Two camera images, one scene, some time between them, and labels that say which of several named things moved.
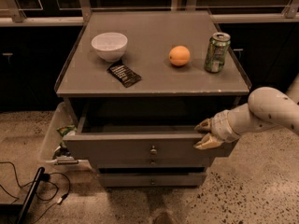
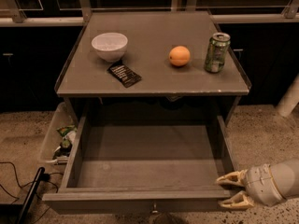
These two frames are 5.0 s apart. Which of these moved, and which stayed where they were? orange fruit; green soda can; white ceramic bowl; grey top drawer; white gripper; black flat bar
Moved: grey top drawer; white gripper
Stayed: orange fruit; green soda can; black flat bar; white ceramic bowl
